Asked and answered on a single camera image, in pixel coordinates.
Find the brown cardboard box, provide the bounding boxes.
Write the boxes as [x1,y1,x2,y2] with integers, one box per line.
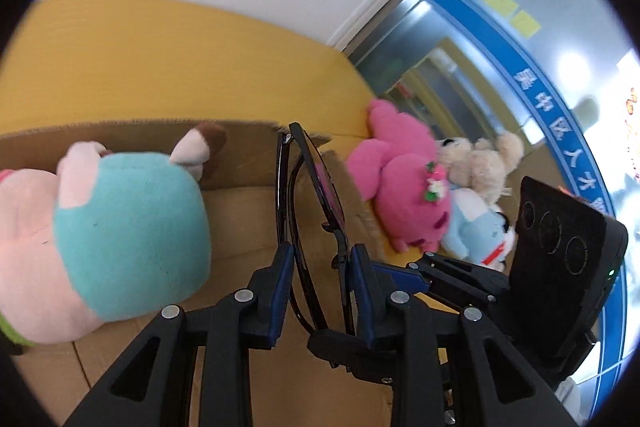
[0,119,396,427]

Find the light blue plush toy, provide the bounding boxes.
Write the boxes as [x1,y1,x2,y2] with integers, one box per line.
[440,187,518,273]

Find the pink plush toy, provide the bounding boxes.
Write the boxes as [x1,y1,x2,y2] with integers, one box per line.
[346,98,453,253]

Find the blue door banner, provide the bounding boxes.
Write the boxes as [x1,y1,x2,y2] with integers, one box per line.
[429,0,627,380]

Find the teal and pink pig plush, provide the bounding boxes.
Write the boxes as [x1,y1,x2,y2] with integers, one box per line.
[0,122,228,348]

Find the metal framed glass door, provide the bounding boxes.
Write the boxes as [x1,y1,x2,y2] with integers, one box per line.
[342,0,640,388]

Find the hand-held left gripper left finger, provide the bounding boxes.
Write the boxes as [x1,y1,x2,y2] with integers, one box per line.
[62,242,296,427]

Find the black sunglasses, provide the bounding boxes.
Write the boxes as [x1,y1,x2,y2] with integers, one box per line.
[276,122,351,338]

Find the beige plush toy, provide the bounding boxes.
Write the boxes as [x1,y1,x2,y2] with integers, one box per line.
[435,130,526,208]

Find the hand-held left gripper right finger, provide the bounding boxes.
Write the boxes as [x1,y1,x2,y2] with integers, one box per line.
[348,244,581,427]

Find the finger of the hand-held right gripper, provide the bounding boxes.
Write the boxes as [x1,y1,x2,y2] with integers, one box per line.
[371,252,508,315]
[306,330,396,384]

